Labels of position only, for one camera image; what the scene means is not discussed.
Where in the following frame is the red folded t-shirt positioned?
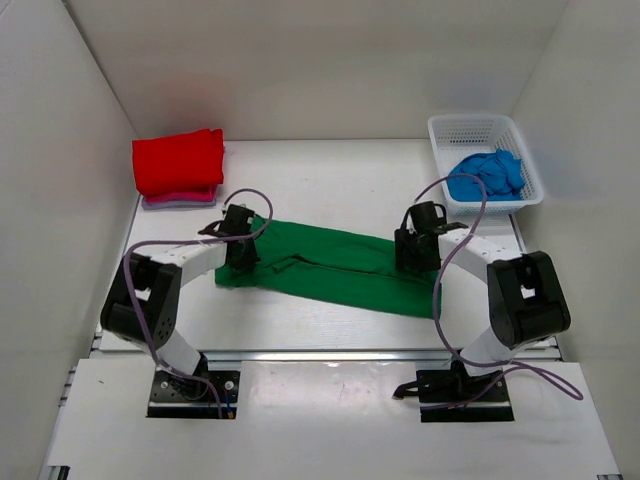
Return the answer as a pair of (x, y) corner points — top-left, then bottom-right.
(132, 129), (225, 196)

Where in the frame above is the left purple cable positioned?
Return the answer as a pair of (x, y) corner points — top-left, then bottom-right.
(122, 187), (275, 419)

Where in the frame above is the pink folded t-shirt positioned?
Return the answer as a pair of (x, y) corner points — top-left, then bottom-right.
(143, 185), (217, 204)

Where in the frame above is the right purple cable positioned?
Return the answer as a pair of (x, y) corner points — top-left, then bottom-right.
(405, 172), (584, 404)

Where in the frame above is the aluminium table rail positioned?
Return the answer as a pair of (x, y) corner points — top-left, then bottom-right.
(90, 209), (561, 366)

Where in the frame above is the blue crumpled t-shirt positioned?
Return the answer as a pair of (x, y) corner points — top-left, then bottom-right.
(447, 149), (525, 202)

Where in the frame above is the white plastic basket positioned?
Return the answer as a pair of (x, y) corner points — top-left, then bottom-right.
(428, 113), (544, 215)

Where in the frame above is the lavender folded t-shirt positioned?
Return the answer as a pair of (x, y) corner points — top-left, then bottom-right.
(141, 198), (216, 210)

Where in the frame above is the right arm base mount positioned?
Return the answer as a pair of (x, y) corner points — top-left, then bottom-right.
(392, 360), (515, 423)

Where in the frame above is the green t-shirt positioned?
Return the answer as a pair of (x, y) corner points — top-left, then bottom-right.
(214, 220), (441, 319)

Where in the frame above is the purple cable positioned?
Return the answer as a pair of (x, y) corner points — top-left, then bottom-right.
(122, 187), (275, 419)
(405, 172), (584, 404)

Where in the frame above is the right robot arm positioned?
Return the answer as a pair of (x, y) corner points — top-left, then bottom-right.
(394, 201), (571, 401)

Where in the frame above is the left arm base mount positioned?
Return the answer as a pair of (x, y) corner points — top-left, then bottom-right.
(147, 361), (241, 420)

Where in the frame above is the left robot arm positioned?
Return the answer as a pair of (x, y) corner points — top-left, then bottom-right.
(100, 205), (258, 398)

